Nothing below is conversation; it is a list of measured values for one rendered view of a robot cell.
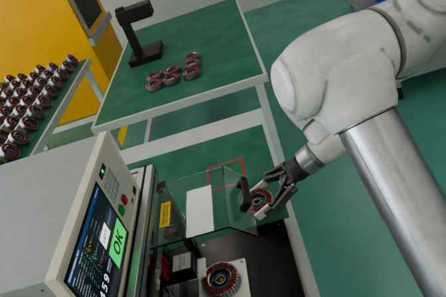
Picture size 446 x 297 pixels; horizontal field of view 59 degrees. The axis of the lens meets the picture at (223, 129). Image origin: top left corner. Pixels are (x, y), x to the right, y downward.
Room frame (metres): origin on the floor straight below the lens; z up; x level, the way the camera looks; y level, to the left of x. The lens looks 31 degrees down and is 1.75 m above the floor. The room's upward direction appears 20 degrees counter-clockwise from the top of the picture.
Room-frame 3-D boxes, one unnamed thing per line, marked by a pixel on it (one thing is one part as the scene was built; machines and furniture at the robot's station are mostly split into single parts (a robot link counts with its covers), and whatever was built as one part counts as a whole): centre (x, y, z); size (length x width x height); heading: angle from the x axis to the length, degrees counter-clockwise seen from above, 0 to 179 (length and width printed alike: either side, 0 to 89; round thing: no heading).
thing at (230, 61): (3.03, 0.09, 0.38); 1.85 x 1.10 x 0.75; 173
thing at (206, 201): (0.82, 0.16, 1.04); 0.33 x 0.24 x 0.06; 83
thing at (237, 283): (0.76, 0.16, 0.80); 0.11 x 0.11 x 0.04
